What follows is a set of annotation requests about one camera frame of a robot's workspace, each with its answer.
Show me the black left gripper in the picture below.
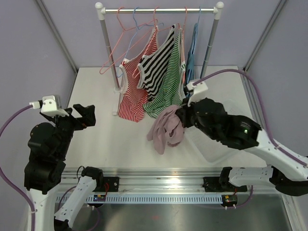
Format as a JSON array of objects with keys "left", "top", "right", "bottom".
[{"left": 47, "top": 103, "right": 96, "bottom": 158}]

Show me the mauve pink tank top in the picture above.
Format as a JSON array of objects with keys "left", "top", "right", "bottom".
[{"left": 146, "top": 105, "right": 185, "bottom": 155}]

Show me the red white striped tank top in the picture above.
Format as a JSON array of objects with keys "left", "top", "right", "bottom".
[{"left": 118, "top": 27, "right": 158, "bottom": 122}]

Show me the pink wire hanger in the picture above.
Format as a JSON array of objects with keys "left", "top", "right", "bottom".
[
  {"left": 97, "top": 7, "right": 155, "bottom": 77},
  {"left": 177, "top": 6, "right": 189, "bottom": 84},
  {"left": 133, "top": 7, "right": 175, "bottom": 77}
]

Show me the light blue wire hanger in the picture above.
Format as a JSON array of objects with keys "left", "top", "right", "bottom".
[{"left": 116, "top": 6, "right": 164, "bottom": 78}]

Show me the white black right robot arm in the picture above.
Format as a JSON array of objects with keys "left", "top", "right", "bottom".
[{"left": 176, "top": 98, "right": 308, "bottom": 196}]

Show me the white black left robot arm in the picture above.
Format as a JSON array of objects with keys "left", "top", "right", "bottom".
[{"left": 24, "top": 104, "right": 104, "bottom": 231}]

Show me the green white striped tank top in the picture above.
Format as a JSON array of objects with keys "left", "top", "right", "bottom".
[{"left": 143, "top": 29, "right": 186, "bottom": 118}]

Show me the blue tank top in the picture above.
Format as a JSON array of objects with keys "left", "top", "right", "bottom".
[{"left": 181, "top": 23, "right": 199, "bottom": 99}]

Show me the black white striped tank top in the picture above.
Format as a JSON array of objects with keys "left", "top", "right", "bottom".
[{"left": 137, "top": 25, "right": 176, "bottom": 102}]

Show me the white plastic basket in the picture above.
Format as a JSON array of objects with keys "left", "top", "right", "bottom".
[{"left": 185, "top": 99, "right": 256, "bottom": 166}]

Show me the white silver clothes rack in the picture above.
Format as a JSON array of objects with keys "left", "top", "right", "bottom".
[{"left": 95, "top": 1, "right": 224, "bottom": 116}]

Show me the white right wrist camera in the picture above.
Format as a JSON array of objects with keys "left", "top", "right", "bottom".
[{"left": 182, "top": 80, "right": 208, "bottom": 107}]

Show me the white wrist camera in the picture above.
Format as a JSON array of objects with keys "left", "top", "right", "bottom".
[
  {"left": 29, "top": 95, "right": 69, "bottom": 118},
  {"left": 182, "top": 80, "right": 208, "bottom": 107}
]

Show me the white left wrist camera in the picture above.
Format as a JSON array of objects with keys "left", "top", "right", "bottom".
[{"left": 29, "top": 95, "right": 69, "bottom": 118}]

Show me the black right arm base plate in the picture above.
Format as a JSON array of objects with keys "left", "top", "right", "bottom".
[{"left": 203, "top": 176, "right": 234, "bottom": 193}]

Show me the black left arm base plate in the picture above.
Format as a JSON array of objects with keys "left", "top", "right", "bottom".
[{"left": 94, "top": 177, "right": 120, "bottom": 193}]

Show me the white slotted cable duct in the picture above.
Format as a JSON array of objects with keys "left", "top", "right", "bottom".
[{"left": 86, "top": 194, "right": 222, "bottom": 204}]

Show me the aluminium mounting rail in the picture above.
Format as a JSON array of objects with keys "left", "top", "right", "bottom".
[{"left": 59, "top": 167, "right": 272, "bottom": 194}]

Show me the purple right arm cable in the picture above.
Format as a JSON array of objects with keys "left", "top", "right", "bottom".
[{"left": 193, "top": 69, "right": 308, "bottom": 167}]

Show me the blue wire hanger rightmost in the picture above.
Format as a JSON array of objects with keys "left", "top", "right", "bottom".
[{"left": 185, "top": 6, "right": 202, "bottom": 84}]

